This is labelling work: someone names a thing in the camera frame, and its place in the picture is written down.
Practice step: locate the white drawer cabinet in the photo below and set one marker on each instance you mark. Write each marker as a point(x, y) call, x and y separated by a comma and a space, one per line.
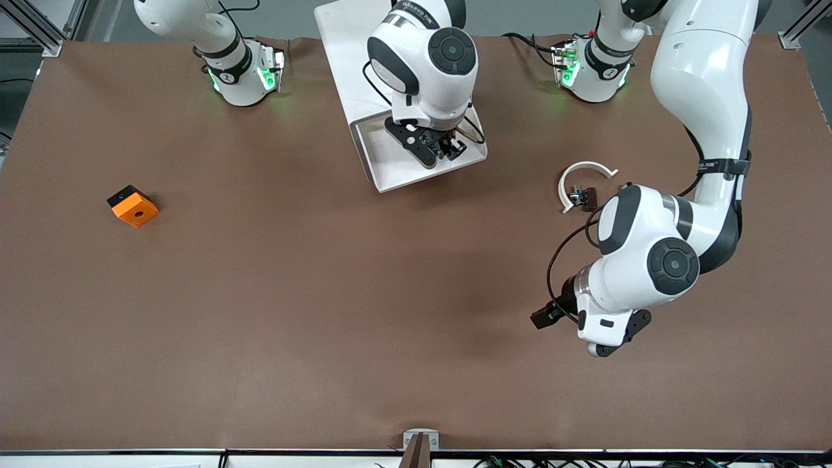
point(344, 71)

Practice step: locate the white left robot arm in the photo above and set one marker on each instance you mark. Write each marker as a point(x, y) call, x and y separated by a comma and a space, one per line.
point(702, 78)

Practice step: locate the white pulled-out drawer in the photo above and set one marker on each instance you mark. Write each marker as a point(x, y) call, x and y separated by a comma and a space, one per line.
point(403, 172)

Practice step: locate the brown table mat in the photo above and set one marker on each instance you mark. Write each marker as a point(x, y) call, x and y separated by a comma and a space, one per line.
point(325, 325)

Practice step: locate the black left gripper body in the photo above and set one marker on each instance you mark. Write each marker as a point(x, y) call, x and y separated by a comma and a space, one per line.
point(563, 296)

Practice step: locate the grey metal edge bracket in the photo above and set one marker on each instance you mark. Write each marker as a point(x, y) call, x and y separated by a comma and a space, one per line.
point(411, 437)

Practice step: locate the dark brown push button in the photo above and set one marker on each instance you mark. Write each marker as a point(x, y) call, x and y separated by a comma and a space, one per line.
point(590, 197)

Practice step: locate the aluminium frame post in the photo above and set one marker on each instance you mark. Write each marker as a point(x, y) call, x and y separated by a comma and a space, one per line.
point(39, 32)
point(803, 23)
point(77, 16)

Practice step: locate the white curved plastic clamp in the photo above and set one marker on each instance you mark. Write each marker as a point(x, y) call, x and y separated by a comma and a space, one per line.
point(585, 165)

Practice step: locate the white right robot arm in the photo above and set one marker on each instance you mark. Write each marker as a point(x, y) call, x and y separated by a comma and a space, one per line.
point(429, 78)

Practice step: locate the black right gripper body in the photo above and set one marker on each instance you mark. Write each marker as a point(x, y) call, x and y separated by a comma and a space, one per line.
point(444, 143)

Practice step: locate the orange and black cube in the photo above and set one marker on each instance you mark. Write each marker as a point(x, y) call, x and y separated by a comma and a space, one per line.
point(136, 211)

